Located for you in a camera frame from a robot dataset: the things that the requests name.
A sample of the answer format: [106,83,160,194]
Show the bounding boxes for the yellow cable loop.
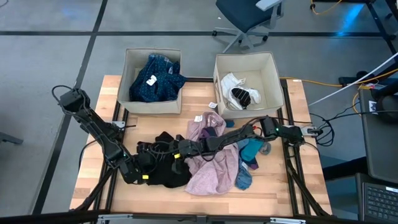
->
[310,0,343,16]

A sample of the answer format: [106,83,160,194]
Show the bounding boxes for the white striped sock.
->
[220,72,262,111]

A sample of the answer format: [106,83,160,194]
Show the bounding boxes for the dark blue office chair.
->
[212,0,285,58]

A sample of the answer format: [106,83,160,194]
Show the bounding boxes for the white cable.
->
[308,52,398,106]

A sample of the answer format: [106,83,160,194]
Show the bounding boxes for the long yellow floor cable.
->
[279,67,398,108]

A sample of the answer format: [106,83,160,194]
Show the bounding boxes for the grey chair leg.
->
[0,132,24,146]

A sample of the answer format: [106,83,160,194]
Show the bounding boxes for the black striped sock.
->
[231,87,252,110]

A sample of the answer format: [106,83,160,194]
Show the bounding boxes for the black cable bundle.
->
[310,105,398,147]

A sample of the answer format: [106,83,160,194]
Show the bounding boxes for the black laptop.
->
[356,172,398,224]

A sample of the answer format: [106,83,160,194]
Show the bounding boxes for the black garment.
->
[136,131,193,189]

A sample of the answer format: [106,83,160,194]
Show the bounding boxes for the black aluminium table frame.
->
[70,76,332,218]

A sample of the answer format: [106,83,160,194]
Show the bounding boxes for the black power strip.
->
[338,70,379,88]

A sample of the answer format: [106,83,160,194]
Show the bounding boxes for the black desk frame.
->
[312,0,398,55]

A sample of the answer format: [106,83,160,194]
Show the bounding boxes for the navy dotted shirt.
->
[129,54,188,103]

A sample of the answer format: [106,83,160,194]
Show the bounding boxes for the light blue sock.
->
[234,138,254,191]

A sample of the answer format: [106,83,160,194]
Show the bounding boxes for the pink woven shirt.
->
[185,111,239,196]

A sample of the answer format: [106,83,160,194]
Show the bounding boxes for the beige fabric storage bin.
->
[213,51,285,119]
[117,47,183,115]

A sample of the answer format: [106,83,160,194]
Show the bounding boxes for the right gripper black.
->
[172,134,208,174]

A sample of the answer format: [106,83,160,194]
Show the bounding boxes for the black front frame beam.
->
[0,208,398,224]

